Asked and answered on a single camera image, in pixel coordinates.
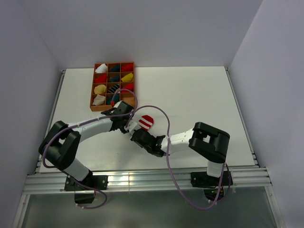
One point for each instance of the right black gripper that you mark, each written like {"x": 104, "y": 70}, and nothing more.
{"x": 137, "y": 142}

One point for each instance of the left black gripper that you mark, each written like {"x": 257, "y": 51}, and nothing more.
{"x": 123, "y": 130}

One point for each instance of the red white striped santa sock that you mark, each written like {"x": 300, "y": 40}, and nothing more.
{"x": 146, "y": 122}

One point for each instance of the dark green reindeer sock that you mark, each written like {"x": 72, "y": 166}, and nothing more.
{"x": 112, "y": 99}

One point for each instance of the beige red sock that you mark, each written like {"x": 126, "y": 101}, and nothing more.
{"x": 99, "y": 100}

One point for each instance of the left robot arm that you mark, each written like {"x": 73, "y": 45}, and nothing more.
{"x": 60, "y": 145}

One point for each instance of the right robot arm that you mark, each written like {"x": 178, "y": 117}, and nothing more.
{"x": 209, "y": 142}

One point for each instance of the black white striped rolled sock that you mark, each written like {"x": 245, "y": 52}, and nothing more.
{"x": 113, "y": 89}

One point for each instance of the red rolled sock lower right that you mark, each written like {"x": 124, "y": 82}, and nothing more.
{"x": 128, "y": 88}

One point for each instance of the red rolled sock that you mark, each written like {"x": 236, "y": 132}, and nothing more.
{"x": 101, "y": 79}
{"x": 127, "y": 67}
{"x": 128, "y": 88}

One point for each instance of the mustard rolled sock left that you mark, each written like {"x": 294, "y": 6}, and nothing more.
{"x": 100, "y": 89}

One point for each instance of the wooden compartment organizer tray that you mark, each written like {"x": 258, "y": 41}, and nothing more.
{"x": 127, "y": 97}

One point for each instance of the dark teal rolled sock middle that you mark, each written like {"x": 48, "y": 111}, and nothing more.
{"x": 114, "y": 78}

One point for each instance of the dark teal rolled sock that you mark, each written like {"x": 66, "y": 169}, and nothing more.
{"x": 115, "y": 68}
{"x": 114, "y": 78}

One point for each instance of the yellow rolled sock right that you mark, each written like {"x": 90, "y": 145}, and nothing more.
{"x": 127, "y": 78}

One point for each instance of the red rolled sock left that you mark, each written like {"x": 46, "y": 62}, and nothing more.
{"x": 101, "y": 79}

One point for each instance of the dark teal rolled sock top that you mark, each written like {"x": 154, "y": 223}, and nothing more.
{"x": 115, "y": 68}

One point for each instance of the red rolled sock top right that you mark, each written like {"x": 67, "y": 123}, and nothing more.
{"x": 127, "y": 67}

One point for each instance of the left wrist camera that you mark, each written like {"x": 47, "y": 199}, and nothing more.
{"x": 116, "y": 104}

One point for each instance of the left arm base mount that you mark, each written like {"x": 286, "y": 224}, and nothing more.
{"x": 86, "y": 191}

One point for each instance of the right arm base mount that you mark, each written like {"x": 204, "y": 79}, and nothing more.
{"x": 210, "y": 184}

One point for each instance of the aluminium frame rail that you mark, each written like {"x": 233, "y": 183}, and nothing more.
{"x": 149, "y": 180}

